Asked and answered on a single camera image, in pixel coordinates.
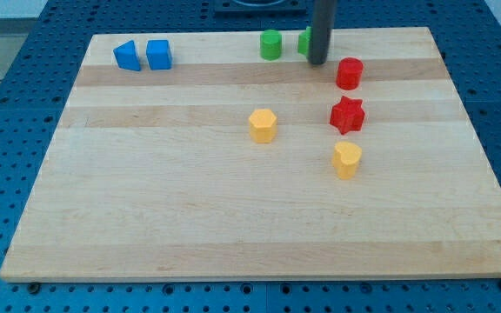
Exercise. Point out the blue triangle block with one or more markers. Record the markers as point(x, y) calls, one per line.
point(126, 56)

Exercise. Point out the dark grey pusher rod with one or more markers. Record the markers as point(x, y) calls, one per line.
point(322, 22)

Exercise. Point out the green cylinder block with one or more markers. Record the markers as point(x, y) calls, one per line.
point(270, 45)

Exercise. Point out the red cylinder block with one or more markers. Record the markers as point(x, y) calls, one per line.
point(349, 73)

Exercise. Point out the yellow hexagon block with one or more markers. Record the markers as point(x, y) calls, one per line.
point(262, 125)

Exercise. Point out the blue cube block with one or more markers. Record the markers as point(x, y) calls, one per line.
point(159, 55)

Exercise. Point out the yellow heart block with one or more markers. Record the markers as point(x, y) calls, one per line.
point(345, 159)

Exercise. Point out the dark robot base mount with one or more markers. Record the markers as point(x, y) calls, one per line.
point(247, 7)

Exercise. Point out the red star block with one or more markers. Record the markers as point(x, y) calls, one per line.
point(347, 115)

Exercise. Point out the green star block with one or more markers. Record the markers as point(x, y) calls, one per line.
point(303, 42)

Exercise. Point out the wooden board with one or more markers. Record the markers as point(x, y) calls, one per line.
point(152, 175)

